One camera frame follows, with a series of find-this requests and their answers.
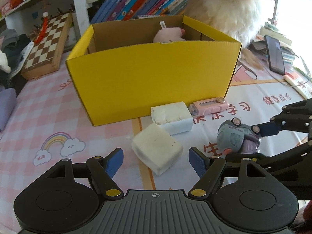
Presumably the yellow cardboard box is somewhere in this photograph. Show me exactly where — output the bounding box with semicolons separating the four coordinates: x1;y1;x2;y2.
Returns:
66;15;242;126

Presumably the fluffy cream orange cat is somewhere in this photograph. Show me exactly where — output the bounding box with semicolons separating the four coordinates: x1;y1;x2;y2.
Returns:
184;0;269;70

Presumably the wooden chess board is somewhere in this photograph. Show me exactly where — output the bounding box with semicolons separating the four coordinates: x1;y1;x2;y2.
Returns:
21;13;73;80

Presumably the row of books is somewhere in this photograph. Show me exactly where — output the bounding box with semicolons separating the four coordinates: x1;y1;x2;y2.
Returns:
90;0;188;24

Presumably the white foam block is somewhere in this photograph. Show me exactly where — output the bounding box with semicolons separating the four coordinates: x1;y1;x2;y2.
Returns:
132;123;183;176

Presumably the pink checkered table mat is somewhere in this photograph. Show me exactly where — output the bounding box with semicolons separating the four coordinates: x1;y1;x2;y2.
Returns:
1;64;302;233

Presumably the pink plush toy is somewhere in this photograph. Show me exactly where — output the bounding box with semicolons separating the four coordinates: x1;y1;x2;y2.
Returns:
153;21;185;43

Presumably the pile of clothes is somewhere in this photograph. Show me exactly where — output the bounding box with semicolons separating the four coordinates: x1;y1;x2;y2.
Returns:
1;29;34;131

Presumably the red ribbon on chessboard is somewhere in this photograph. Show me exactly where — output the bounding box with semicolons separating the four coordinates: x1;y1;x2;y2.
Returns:
34;12;49;44

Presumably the white bookshelf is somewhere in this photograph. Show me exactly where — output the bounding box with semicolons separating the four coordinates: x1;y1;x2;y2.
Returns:
1;0;99;39

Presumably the pink utility knife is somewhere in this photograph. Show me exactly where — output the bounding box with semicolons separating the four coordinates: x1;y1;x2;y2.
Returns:
188;97;230;116

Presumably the white power adapter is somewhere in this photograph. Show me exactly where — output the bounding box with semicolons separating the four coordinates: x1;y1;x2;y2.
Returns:
151;101;194;135

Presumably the black smartphone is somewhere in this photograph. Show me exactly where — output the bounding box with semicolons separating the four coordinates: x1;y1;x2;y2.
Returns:
264;35;285;75

